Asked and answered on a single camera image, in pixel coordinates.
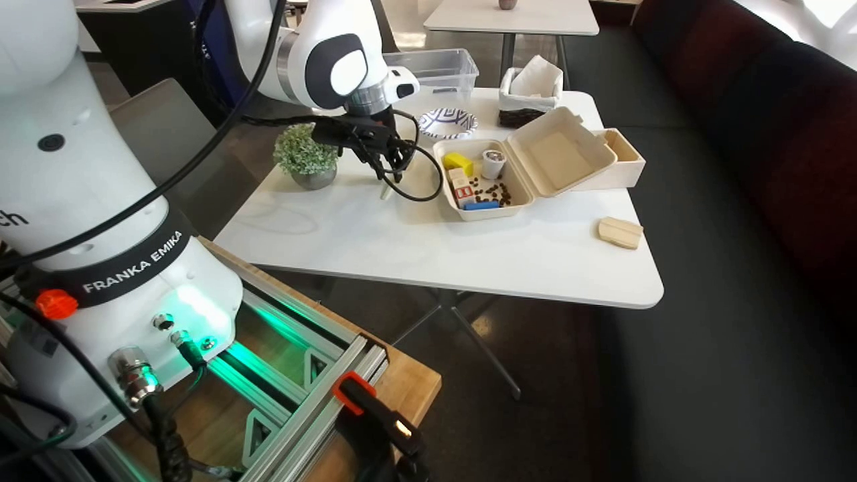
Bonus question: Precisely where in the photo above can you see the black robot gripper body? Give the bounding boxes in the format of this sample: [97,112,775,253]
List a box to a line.
[312,107,396,155]

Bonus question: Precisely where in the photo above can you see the beige takeaway clamshell pack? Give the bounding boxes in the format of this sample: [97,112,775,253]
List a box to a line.
[435,107,616,223]

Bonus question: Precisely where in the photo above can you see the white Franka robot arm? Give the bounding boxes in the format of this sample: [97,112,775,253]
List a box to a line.
[0,0,419,448]

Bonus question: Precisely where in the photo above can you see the blue patterned paper bowl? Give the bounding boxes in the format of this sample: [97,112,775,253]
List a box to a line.
[419,107,474,141]

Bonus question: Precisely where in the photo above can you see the yellow block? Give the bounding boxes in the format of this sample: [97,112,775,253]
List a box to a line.
[442,153,478,176]

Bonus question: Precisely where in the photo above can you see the green round artificial plant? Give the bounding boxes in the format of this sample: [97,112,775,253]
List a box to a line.
[274,124,338,190]

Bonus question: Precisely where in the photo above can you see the blue cylinder block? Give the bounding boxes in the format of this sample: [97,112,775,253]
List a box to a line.
[462,200,503,212]

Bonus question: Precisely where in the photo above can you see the clear plastic storage bin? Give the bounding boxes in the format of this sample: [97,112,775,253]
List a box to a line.
[385,49,480,100]

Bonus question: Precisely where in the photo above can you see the red white letter block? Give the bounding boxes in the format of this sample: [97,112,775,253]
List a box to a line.
[455,180,513,207]

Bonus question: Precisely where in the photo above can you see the white small cup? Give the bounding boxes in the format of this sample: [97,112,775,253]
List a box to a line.
[480,149,507,180]

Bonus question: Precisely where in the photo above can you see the white square container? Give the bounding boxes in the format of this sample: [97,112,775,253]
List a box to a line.
[499,57,562,128]

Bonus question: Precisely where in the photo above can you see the white side table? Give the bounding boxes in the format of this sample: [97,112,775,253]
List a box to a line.
[423,0,601,34]

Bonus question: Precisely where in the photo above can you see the beige wooden block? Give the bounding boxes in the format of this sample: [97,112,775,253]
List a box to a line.
[597,216,642,249]

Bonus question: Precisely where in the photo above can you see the red black clamp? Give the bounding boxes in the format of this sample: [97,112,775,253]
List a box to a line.
[333,372,432,482]

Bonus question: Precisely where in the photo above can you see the dark bench sofa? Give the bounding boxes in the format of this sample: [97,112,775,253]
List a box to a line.
[565,0,857,482]

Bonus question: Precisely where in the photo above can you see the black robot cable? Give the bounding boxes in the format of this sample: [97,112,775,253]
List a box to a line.
[0,0,292,271]

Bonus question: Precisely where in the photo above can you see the aluminium frame rail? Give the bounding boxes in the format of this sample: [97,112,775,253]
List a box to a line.
[89,257,396,482]

